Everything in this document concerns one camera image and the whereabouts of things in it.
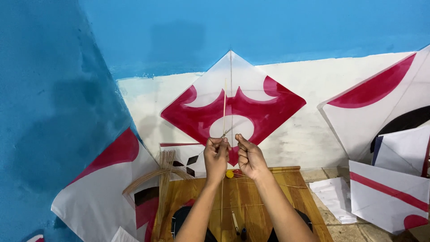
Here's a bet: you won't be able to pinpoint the person's left hand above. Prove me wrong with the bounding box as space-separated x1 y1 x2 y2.
203 136 232 184

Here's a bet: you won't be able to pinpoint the white paper sheets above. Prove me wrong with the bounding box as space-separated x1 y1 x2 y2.
309 177 357 225

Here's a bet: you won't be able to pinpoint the kite with black red patches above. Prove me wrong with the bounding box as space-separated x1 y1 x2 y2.
125 186 196 242

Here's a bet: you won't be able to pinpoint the white kite with dark edge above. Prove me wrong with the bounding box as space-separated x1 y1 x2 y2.
371 125 430 178

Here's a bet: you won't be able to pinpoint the white kite with red pattern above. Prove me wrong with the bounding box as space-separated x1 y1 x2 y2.
160 50 307 167

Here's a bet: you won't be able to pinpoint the bundle of curved bamboo sticks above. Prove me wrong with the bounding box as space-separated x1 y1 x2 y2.
122 167 195 196

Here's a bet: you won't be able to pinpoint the white kite with red stripe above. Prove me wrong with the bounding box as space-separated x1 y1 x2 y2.
348 160 430 235

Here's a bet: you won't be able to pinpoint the low wooden board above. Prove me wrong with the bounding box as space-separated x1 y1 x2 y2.
151 166 334 242

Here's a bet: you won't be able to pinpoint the white kite with black diamonds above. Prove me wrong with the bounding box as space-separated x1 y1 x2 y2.
159 143 207 179

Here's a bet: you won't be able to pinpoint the loose thin bamboo sticks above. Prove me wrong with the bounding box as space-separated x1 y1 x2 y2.
240 175 308 190

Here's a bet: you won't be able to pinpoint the large kite red black crescents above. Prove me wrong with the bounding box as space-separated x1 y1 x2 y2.
317 45 430 162

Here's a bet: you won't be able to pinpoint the thin bamboo stick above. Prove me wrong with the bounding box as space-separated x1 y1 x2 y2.
211 203 265 211
220 78 228 234

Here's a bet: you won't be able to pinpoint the person's right hand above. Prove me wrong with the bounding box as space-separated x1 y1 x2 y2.
235 133 270 182

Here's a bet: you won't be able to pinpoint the loose thin bamboo stick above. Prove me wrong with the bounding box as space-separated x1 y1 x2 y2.
211 203 265 211

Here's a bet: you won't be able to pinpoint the white pen tool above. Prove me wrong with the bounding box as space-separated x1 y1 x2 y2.
231 211 241 235

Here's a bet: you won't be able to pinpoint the white paper corner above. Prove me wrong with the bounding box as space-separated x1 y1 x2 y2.
110 226 140 242

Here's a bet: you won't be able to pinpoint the bundle of straight bamboo sticks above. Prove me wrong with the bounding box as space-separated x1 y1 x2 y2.
155 150 177 237

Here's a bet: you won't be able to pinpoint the large white kite red crescent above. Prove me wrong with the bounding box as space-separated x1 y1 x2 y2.
51 127 160 242

